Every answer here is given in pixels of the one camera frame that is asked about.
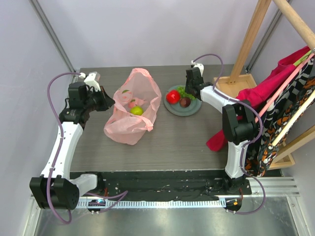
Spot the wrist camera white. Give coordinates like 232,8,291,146
78,72,101,91
190,61,204,76

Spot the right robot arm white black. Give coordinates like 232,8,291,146
185,65,257,194

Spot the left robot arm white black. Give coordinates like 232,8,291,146
30,81,115,210

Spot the green pear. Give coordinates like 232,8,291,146
130,106,144,116

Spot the dark purple plum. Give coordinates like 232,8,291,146
179,97,191,108

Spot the patterned black orange cloth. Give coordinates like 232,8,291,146
245,57,315,177

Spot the cream hanger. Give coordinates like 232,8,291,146
272,91,315,146

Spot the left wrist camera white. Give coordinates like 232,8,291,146
78,72,101,91

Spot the white slotted cable duct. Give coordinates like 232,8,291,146
76,198,226,209

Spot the wooden round pole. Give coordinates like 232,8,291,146
273,0,315,50

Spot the purple cable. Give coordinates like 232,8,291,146
191,54,266,215
46,71,129,225

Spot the wooden upright post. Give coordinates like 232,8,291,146
228,0,271,84

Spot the aluminium frame rail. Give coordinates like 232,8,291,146
29,0,75,72

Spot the green grapes bunch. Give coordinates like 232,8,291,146
176,86,195,100

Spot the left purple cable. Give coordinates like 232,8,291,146
46,71,129,225

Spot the magenta cloth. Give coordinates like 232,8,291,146
206,45,312,152

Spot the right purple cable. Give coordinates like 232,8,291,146
191,54,266,215

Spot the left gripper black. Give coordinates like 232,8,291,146
83,86,115,113

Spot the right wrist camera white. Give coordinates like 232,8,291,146
190,61,204,76

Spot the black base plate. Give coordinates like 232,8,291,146
68,169,253,202

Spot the pink plastic bag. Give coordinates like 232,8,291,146
104,68,162,145

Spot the grey plate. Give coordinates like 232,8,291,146
163,85,202,117

